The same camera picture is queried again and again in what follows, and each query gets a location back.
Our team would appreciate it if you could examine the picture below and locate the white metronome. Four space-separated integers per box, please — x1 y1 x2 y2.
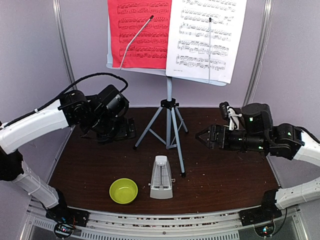
149 155 173 200

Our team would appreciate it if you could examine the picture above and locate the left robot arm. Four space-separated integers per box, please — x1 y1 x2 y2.
0 84 136 222

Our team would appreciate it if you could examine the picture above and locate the red sheet music page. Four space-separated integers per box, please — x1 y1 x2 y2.
107 0 172 70

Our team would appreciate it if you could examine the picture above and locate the aluminium frame post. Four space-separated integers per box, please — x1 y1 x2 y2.
52 0 75 83
242 0 274 107

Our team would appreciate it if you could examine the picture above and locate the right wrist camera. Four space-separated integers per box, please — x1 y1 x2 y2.
219 101 243 131

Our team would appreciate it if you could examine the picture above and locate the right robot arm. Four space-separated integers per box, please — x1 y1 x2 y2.
195 102 320 221

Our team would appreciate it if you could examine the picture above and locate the white perforated music stand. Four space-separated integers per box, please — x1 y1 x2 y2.
105 0 230 179

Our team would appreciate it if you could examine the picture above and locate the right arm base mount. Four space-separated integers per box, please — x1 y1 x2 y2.
238 204 282 238

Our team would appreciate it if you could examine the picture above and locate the right aluminium frame post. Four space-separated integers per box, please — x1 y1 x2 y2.
242 0 274 107

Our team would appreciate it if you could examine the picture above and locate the green bowl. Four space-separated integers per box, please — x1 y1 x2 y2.
109 178 139 205

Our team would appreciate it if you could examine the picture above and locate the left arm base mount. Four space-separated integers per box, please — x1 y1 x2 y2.
45 207 90 239

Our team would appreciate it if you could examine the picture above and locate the aluminium front rail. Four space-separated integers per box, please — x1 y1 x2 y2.
24 197 301 240

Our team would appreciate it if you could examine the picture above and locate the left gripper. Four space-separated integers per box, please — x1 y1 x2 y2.
87 111 137 145

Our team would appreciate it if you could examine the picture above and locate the white sheet music page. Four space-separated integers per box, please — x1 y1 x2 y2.
165 0 247 86

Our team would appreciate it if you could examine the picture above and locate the left aluminium frame post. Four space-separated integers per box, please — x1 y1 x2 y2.
52 0 75 83

